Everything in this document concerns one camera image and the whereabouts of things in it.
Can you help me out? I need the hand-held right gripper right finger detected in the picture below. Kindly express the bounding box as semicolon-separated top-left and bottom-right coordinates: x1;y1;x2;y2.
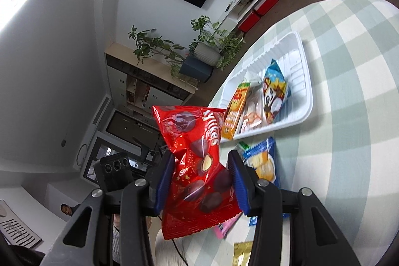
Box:
227;150;362;266

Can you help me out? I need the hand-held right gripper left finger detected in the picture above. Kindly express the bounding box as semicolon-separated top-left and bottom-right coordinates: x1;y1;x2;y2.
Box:
40;149;177;266

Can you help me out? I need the red chocolate bag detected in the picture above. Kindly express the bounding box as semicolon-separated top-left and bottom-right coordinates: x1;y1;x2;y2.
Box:
151;105;244;240

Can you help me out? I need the orange snack packet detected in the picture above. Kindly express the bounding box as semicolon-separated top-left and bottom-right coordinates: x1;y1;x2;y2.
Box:
221;82;252;141

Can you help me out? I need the clear snack packet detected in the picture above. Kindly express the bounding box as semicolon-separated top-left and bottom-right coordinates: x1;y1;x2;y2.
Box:
235;79;269;134

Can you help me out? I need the blue panda snack packet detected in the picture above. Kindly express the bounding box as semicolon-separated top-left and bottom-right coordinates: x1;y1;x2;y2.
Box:
261;58;293;125

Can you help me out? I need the white plastic tray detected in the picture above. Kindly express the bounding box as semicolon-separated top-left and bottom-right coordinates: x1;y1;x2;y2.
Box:
211;31;313;141

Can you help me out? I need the blue biscuit packet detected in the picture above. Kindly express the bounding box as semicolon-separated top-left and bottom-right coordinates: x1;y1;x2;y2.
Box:
242;137;289;227

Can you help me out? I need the green seed packet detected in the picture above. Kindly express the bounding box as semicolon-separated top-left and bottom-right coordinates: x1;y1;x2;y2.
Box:
235;141;252;161

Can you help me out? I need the pink snack packet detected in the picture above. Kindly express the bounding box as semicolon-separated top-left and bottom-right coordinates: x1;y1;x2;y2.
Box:
212;212;242;239

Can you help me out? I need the gold snack packet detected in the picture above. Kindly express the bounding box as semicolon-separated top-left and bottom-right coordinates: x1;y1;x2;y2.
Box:
233;241;254;266

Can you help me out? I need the dark blue planter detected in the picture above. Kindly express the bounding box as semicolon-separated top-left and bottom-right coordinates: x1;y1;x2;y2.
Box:
179;55;214;83

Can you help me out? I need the tall leafy tree plant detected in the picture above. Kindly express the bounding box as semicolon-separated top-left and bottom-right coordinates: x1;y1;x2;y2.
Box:
128;25;188;77

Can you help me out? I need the white ribbed planter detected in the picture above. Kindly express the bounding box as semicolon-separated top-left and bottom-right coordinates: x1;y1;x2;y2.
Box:
193;42;224;68

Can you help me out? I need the round table with checked cloth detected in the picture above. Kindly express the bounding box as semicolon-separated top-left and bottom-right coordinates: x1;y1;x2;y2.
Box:
150;0;399;266

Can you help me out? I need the climbing pothos plant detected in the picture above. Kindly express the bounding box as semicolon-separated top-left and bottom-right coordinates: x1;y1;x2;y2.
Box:
188;15;246;71

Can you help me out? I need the red storage box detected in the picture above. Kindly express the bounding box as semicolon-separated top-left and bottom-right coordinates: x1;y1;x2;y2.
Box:
238;11;261;33
254;0;279;16

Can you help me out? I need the black cable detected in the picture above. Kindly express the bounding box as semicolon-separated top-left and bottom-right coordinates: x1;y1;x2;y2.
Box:
171;237;189;266

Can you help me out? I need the wooden wall cabinet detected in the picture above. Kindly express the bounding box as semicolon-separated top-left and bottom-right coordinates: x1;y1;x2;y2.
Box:
104;43;200;118

